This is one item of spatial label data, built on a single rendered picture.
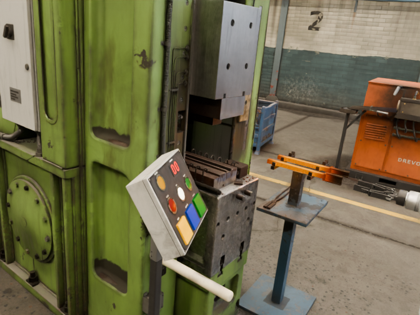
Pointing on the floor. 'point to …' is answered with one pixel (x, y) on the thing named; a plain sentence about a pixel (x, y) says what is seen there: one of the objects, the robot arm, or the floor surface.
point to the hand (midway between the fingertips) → (361, 186)
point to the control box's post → (155, 279)
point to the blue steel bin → (265, 124)
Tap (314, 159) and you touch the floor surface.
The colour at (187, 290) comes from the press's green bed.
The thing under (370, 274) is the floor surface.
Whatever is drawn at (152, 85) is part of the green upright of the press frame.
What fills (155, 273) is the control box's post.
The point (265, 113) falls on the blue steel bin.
